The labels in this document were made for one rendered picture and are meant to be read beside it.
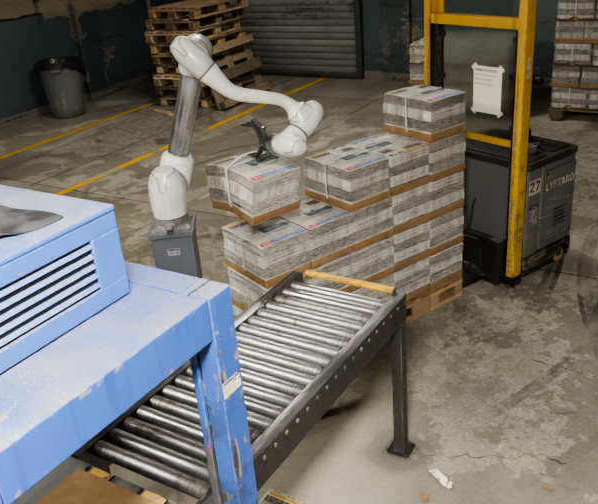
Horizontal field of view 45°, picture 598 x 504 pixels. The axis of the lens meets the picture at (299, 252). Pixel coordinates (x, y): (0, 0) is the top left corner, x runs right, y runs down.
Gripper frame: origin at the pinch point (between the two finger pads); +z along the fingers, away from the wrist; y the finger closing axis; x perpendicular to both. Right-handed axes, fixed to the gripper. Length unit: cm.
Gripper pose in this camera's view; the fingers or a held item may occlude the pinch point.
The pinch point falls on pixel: (247, 138)
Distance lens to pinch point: 346.1
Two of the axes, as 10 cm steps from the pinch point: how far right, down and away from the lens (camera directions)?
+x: 7.8, -3.0, 5.5
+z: -6.2, -2.1, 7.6
